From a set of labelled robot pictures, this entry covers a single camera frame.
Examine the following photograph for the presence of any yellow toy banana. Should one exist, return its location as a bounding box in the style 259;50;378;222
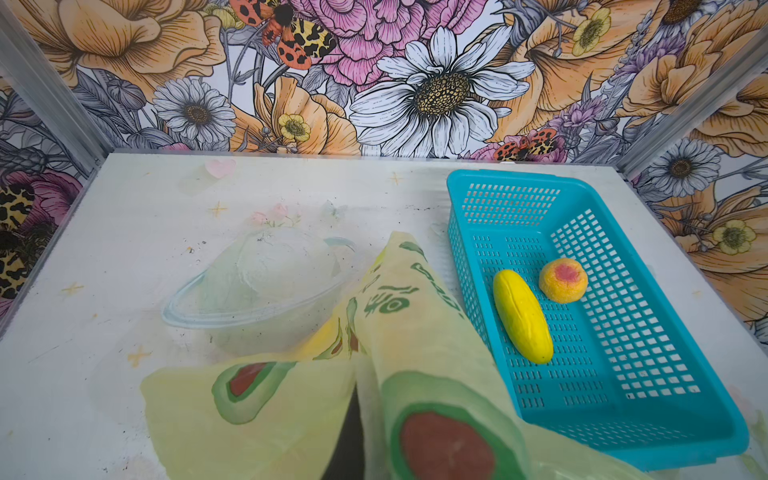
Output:
493;270;554;365

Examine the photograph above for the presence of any yellow-green plastic bag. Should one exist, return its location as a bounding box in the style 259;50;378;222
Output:
141;232;641;479

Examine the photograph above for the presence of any aluminium frame corner post left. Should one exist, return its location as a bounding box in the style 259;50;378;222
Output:
0;0;118;175

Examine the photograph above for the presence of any teal plastic mesh basket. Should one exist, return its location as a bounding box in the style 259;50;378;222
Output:
447;170;749;471

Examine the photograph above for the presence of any yellow pink toy peach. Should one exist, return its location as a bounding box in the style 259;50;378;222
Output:
538;258;588;304

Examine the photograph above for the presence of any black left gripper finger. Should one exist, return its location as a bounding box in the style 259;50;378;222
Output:
321;388;365;480

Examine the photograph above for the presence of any aluminium frame corner post right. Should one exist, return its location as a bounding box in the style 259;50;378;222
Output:
616;42;767;179

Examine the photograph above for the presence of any aluminium frame corner post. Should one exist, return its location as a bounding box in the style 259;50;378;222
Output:
0;0;118;175
616;42;767;179

